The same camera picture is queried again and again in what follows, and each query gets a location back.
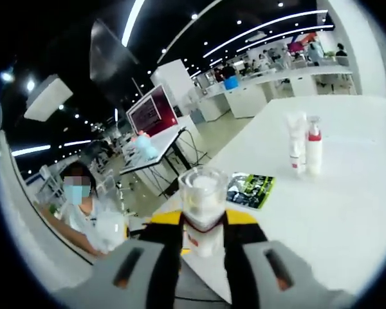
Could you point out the white standing desk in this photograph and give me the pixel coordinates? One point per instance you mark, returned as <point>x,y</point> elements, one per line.
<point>161,146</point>

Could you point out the long ceiling light strip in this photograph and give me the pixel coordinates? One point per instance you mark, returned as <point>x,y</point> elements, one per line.
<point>132,22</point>

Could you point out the red collar skincare bottle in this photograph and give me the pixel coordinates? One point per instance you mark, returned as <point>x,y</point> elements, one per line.
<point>314,154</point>

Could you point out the red wall screen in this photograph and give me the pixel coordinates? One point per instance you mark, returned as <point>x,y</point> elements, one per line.
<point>296,47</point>

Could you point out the white skincare tube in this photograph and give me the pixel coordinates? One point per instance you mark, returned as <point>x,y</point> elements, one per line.
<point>296,141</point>

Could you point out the blue bin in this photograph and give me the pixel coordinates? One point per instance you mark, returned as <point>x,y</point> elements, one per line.
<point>230,83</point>

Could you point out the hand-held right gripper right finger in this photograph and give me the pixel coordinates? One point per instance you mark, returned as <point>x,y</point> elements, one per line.
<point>276,280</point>

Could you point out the red screen computer monitor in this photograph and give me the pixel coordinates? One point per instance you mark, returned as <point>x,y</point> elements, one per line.
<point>151,111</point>

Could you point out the white ceiling air conditioner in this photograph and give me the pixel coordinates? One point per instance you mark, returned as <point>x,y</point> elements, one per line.
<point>48,98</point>

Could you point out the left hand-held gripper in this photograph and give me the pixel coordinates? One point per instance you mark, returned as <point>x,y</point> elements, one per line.
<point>112,230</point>

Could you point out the small potted plant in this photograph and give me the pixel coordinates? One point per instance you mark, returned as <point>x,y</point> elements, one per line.
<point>330,55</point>

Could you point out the dark hanging ceiling panel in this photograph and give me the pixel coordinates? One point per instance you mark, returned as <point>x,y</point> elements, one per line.
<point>112,54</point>

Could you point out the long white counter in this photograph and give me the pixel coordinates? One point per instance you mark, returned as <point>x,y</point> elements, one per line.
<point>244,99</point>

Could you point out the clear cap skincare bottle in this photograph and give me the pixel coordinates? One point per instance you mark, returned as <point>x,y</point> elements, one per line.
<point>202,190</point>

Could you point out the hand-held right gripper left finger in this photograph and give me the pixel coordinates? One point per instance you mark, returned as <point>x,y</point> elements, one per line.
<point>115,277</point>

